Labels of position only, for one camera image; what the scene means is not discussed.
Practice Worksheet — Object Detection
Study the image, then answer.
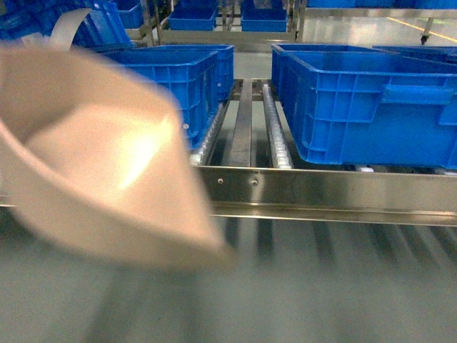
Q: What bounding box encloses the blue crate far middle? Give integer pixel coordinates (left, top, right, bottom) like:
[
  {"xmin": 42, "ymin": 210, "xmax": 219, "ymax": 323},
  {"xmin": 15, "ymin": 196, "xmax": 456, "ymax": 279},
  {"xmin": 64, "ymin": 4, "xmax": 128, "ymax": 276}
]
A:
[{"xmin": 169, "ymin": 1, "xmax": 219, "ymax": 31}]

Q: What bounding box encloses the beige plastic dustpan scoop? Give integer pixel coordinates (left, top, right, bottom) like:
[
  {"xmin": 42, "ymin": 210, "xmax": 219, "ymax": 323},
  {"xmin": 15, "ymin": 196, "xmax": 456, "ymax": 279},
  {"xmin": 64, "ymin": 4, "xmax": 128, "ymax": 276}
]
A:
[{"xmin": 1, "ymin": 8, "xmax": 236, "ymax": 270}]

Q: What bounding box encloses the steel shelf rack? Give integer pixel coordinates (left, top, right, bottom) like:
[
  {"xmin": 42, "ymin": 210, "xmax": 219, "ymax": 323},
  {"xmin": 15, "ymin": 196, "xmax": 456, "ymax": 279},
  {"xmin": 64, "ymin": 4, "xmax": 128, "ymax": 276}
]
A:
[{"xmin": 0, "ymin": 0, "xmax": 457, "ymax": 228}]

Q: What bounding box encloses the blue crate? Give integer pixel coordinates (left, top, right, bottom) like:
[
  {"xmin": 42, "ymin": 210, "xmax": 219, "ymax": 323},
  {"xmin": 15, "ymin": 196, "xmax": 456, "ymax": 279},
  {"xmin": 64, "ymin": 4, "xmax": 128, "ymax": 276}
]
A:
[
  {"xmin": 271, "ymin": 44, "xmax": 456, "ymax": 169},
  {"xmin": 241, "ymin": 1, "xmax": 288, "ymax": 33},
  {"xmin": 169, "ymin": 1, "xmax": 219, "ymax": 31},
  {"xmin": 102, "ymin": 44, "xmax": 234, "ymax": 149}
]

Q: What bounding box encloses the roller conveyor track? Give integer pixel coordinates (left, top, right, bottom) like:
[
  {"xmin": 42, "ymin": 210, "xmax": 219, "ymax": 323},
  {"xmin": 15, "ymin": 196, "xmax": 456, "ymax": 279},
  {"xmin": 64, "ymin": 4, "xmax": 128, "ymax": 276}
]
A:
[{"xmin": 261, "ymin": 84, "xmax": 293, "ymax": 169}]

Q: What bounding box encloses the blue crate far right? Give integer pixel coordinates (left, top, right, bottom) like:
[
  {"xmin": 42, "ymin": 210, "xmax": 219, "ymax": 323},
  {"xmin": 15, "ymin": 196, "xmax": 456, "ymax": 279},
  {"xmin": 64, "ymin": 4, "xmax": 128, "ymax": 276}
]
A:
[{"xmin": 241, "ymin": 1, "xmax": 288, "ymax": 33}]

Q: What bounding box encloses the blue crate left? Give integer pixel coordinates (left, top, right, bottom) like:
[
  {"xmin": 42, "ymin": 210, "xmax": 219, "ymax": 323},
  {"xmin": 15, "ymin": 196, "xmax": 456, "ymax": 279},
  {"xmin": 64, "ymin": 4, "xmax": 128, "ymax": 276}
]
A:
[{"xmin": 102, "ymin": 44, "xmax": 234, "ymax": 149}]

